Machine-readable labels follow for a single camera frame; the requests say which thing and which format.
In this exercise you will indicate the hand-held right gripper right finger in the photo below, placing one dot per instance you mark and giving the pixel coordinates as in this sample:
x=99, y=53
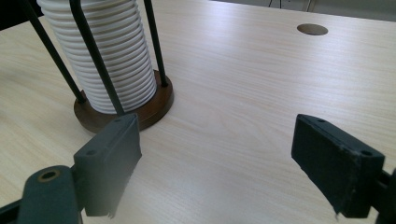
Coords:
x=336, y=165

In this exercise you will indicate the stack of white paper cups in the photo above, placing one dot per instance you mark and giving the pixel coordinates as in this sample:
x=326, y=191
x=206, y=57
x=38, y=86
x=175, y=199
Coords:
x=124, y=46

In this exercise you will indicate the cup holder with brown base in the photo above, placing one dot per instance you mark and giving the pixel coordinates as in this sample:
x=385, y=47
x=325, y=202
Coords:
x=155, y=107

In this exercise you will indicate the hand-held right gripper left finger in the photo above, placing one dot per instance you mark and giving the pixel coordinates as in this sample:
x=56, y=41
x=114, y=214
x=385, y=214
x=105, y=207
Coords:
x=107, y=161

